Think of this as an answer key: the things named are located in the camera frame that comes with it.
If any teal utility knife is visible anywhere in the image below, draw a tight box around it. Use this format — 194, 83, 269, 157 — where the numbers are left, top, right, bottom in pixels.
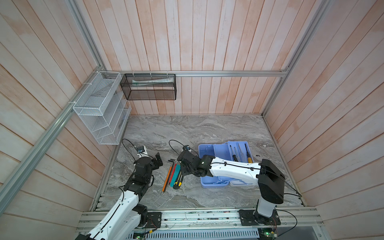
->
170, 164, 181, 187

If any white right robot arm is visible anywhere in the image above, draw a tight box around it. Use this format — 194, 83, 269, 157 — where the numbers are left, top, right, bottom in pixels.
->
177, 150, 286, 218

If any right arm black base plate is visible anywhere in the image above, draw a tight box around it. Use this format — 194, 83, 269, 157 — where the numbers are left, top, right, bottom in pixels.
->
239, 209, 281, 226

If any aluminium frame horizontal bar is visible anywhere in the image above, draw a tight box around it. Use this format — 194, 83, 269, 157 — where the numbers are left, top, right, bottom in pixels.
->
118, 70, 288, 77

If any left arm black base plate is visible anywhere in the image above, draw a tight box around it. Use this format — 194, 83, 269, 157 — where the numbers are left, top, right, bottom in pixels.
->
123, 211, 162, 229

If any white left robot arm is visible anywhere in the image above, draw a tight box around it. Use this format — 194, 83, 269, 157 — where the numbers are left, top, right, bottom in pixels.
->
76, 153, 163, 240

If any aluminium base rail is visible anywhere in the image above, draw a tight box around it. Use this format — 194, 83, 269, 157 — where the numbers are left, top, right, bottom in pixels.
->
75, 206, 324, 233

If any clear handled tester screwdriver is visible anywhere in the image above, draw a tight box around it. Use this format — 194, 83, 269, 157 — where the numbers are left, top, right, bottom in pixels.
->
237, 142, 248, 163

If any black wire mesh basket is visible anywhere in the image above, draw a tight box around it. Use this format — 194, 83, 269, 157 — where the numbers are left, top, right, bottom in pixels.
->
120, 73, 177, 101

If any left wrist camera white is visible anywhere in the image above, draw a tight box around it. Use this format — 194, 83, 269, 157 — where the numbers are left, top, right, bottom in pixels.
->
136, 146, 149, 158

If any white ventilated cable duct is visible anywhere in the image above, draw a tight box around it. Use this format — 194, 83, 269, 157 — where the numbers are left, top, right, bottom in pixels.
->
122, 228, 260, 240

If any white and blue tool box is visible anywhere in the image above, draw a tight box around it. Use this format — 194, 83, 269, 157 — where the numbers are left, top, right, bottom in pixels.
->
197, 140, 259, 189

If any white wire mesh shelf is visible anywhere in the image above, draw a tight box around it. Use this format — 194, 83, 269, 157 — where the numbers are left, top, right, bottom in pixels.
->
73, 72, 132, 145

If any red sleeved hex key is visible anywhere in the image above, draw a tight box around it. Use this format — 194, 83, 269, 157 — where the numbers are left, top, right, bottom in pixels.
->
168, 162, 177, 186

